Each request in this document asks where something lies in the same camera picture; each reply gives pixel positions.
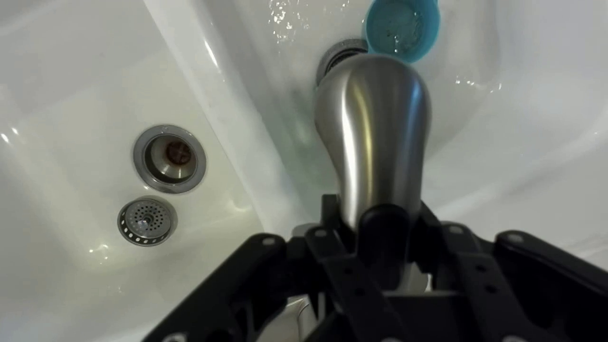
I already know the perforated steel sink strainer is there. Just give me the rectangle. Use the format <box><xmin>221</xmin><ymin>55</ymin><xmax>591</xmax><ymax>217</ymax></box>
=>
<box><xmin>118</xmin><ymin>196</ymin><xmax>179</xmax><ymax>247</ymax></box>

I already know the white ceramic double sink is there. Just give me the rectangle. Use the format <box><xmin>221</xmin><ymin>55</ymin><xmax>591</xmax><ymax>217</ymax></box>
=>
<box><xmin>0</xmin><ymin>0</ymin><xmax>608</xmax><ymax>342</ymax></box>

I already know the steel sink drain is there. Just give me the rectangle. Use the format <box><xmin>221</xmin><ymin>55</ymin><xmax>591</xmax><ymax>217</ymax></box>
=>
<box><xmin>131</xmin><ymin>123</ymin><xmax>207</xmax><ymax>194</ymax></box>

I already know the brushed steel faucet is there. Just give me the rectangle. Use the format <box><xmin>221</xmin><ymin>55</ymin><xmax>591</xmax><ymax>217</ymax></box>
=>
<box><xmin>314</xmin><ymin>55</ymin><xmax>432</xmax><ymax>228</ymax></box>

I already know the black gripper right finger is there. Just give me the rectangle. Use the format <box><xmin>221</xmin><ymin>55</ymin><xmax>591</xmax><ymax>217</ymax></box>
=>
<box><xmin>378</xmin><ymin>205</ymin><xmax>608</xmax><ymax>342</ymax></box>

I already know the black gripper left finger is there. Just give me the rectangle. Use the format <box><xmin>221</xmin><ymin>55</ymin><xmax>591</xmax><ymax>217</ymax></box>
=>
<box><xmin>143</xmin><ymin>196</ymin><xmax>407</xmax><ymax>342</ymax></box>

